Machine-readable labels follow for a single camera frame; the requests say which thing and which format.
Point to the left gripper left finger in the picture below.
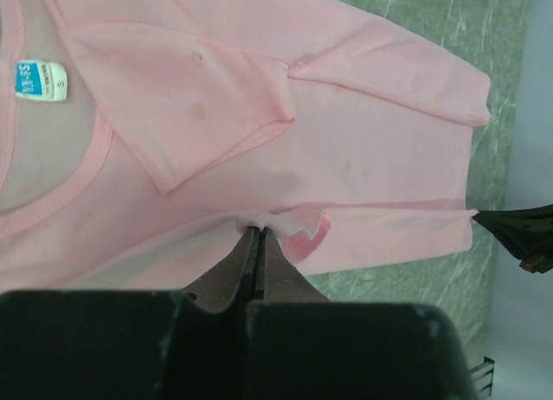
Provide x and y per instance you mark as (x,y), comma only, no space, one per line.
(133,344)

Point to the aluminium frame rail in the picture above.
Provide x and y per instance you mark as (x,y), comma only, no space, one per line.
(482,376)

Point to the pink t-shirt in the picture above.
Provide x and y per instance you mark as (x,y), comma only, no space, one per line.
(139,138)

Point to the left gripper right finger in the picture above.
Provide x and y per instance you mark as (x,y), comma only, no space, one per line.
(298,349)

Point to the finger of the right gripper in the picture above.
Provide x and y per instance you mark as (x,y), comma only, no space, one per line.
(526,235)

